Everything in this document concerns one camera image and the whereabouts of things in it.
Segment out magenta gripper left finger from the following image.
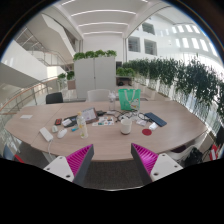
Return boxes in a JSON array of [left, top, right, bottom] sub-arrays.
[[43, 143, 95, 187]]

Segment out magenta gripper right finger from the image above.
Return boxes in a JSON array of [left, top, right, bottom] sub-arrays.
[[130, 142, 184, 185]]

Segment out clear plastic water bottle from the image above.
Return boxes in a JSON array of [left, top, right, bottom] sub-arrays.
[[77, 112, 88, 138]]

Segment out red round coaster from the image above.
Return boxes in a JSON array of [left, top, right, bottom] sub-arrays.
[[142, 129, 152, 136]]

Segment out white computer mouse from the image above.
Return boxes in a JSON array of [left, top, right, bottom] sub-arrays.
[[57, 129, 67, 139]]

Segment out small white box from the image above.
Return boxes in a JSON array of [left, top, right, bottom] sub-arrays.
[[149, 122, 158, 131]]

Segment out white paper cup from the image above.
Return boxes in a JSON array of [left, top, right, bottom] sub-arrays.
[[120, 119, 132, 135]]

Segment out dark blue notebook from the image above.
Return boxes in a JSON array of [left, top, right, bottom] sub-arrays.
[[144, 112, 167, 127]]

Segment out red small phone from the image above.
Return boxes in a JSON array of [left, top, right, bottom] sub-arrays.
[[55, 118, 62, 126]]

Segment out black backpack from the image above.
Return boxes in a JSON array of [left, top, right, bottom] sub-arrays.
[[184, 147, 203, 167]]

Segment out green tote bag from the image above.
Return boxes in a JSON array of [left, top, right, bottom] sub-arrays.
[[118, 89, 141, 110]]

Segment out white office chair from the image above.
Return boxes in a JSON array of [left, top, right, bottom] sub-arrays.
[[87, 89, 109, 102]]

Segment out black office chair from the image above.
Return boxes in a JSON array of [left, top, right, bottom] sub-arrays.
[[46, 92, 63, 104]]

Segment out white paper card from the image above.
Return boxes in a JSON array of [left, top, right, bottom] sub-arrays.
[[20, 115, 33, 119]]

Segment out white storage cabinet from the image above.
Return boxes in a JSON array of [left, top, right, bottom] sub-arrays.
[[74, 56, 116, 99]]

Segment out hanging green plant row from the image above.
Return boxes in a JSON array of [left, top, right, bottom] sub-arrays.
[[122, 58, 224, 121]]

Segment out green plants on cabinet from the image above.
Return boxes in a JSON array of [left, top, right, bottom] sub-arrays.
[[73, 49, 117, 61]]

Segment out black cable bundle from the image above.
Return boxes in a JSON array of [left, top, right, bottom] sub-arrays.
[[114, 109, 151, 123]]

